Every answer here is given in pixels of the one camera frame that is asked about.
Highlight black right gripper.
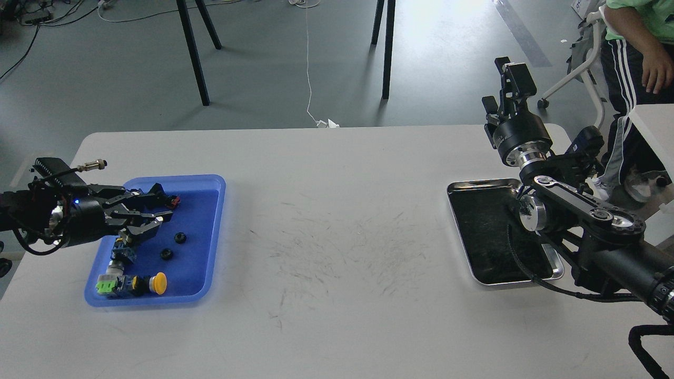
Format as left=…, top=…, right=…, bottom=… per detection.
left=482, top=57, right=553, bottom=168

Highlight blue plastic tray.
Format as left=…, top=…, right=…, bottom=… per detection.
left=84, top=174, right=226, bottom=307

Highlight black red switch part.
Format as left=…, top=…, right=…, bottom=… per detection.
left=147, top=183, right=181, bottom=210

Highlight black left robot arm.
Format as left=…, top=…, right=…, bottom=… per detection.
left=1, top=157, right=180, bottom=265

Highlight small black gear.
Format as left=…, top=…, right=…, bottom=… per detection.
left=160, top=248, right=174, bottom=261
left=173, top=231, right=187, bottom=244

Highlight white side table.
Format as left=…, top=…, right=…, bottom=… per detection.
left=630, top=104, right=673, bottom=179

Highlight yellow mushroom push button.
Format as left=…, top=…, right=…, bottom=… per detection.
left=124, top=273, right=167, bottom=296

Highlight silver metal tray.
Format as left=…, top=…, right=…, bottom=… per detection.
left=446, top=179, right=565, bottom=288

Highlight black stand legs right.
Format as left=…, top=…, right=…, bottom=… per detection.
left=371, top=0, right=397, bottom=100

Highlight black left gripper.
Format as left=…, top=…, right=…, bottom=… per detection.
left=50, top=189, right=173, bottom=247

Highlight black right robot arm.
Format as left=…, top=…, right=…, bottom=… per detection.
left=482, top=57, right=673, bottom=378

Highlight black stand legs left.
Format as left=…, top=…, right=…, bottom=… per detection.
left=176, top=0, right=223, bottom=106

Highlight white hanging cable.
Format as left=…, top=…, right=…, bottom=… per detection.
left=287, top=0, right=340, bottom=128

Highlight black stand legs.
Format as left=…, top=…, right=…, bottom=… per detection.
left=371, top=0, right=397, bottom=100
left=176, top=0, right=223, bottom=106

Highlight green grey connector part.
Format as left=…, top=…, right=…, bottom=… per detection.
left=95, top=261, right=124, bottom=298

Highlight floor cables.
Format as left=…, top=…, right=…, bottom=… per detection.
left=0, top=0, right=174, bottom=79

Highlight white office chair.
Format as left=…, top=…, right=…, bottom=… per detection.
left=537, top=1, right=607, bottom=128

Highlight person in green shirt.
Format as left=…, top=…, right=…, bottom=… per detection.
left=592, top=1, right=673, bottom=203

